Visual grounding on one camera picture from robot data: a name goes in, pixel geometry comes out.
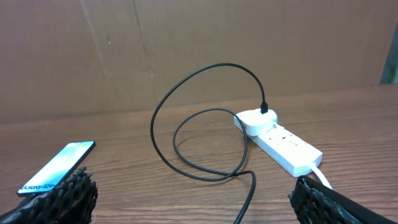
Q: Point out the blue Galaxy smartphone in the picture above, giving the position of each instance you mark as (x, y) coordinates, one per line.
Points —
(58, 169)

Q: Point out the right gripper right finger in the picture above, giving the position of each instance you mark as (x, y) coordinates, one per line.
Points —
(315, 203)

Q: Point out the white charger adapter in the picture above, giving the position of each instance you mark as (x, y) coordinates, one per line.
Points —
(256, 123)

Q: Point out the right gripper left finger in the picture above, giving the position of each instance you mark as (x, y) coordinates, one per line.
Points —
(71, 202)

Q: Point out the white power strip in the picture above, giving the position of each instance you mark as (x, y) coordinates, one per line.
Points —
(291, 152)

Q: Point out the cardboard backdrop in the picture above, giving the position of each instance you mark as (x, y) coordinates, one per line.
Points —
(69, 58)

